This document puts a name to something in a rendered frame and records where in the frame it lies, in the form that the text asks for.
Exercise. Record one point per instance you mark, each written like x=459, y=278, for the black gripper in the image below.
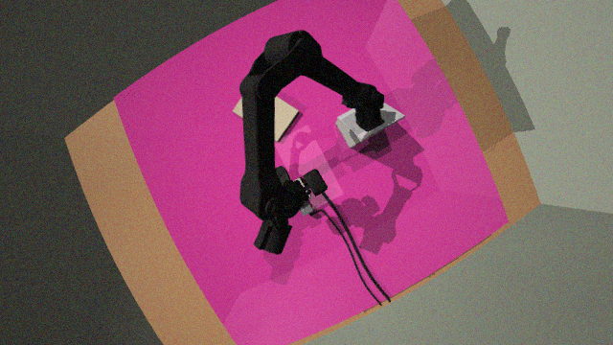
x=315, y=182

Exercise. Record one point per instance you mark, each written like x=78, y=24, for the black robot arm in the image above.
x=266, y=191

